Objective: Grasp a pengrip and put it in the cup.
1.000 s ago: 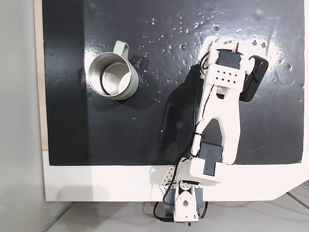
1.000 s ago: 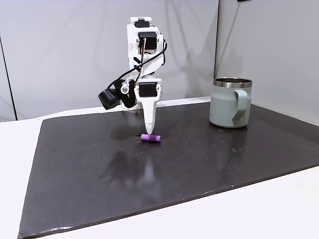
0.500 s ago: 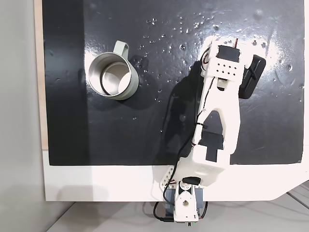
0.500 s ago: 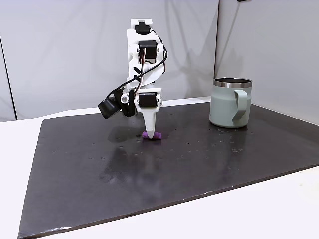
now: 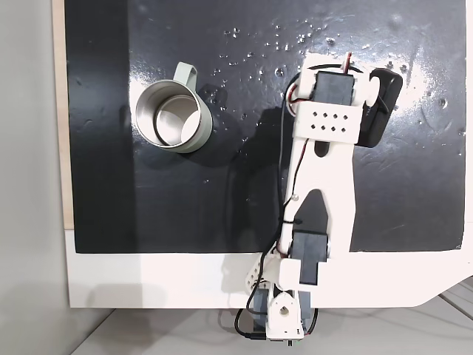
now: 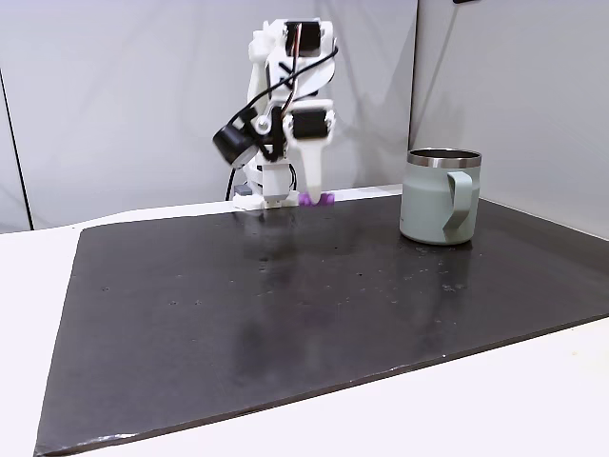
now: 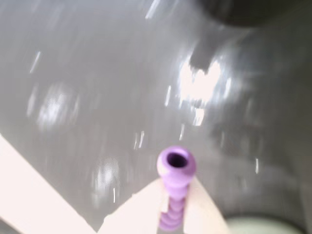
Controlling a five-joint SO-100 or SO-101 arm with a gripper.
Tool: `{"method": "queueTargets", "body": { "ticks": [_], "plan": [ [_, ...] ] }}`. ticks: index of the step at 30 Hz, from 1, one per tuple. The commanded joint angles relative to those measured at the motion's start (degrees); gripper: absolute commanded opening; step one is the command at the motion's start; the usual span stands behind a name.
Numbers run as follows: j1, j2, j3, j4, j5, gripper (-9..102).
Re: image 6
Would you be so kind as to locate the purple ribbed pen grip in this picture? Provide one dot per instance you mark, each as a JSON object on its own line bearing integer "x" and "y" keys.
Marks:
{"x": 327, "y": 199}

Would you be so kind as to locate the pale green steel mug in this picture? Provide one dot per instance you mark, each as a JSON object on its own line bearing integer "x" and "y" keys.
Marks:
{"x": 423, "y": 204}

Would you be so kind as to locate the black table mat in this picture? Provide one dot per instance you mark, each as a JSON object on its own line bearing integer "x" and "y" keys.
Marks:
{"x": 190, "y": 309}

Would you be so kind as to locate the black overhead fixture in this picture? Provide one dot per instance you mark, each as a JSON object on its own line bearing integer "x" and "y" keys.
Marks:
{"x": 464, "y": 1}

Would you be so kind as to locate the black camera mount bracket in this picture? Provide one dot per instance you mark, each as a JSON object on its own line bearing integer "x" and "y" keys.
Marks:
{"x": 273, "y": 150}

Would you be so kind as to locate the black oval camera box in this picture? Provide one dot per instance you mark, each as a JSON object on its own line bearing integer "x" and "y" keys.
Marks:
{"x": 230, "y": 143}

